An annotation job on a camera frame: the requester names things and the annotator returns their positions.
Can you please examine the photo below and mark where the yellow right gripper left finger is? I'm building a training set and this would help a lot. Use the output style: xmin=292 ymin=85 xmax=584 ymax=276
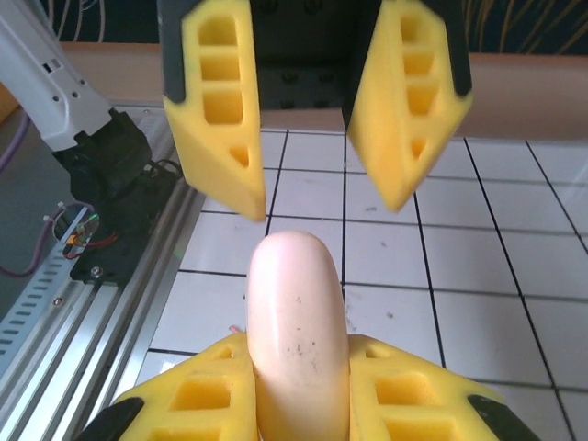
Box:
xmin=94 ymin=333 xmax=262 ymax=441

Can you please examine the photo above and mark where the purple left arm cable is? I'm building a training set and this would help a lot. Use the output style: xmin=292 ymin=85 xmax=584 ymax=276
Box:
xmin=0 ymin=112 xmax=63 ymax=279

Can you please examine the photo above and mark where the grey slotted cable duct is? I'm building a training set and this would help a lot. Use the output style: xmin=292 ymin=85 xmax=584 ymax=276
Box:
xmin=0 ymin=247 xmax=77 ymax=362

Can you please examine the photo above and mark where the grey metal sheet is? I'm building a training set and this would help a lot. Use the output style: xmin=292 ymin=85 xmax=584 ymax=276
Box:
xmin=0 ymin=107 xmax=74 ymax=318

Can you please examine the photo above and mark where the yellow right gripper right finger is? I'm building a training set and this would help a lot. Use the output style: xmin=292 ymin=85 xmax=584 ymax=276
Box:
xmin=347 ymin=334 xmax=538 ymax=441

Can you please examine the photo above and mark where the pale pink charging case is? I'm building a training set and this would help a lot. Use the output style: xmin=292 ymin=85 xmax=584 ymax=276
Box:
xmin=244 ymin=231 xmax=353 ymax=441

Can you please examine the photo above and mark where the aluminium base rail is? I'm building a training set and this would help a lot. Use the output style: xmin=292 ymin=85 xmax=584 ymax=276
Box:
xmin=0 ymin=103 xmax=206 ymax=441

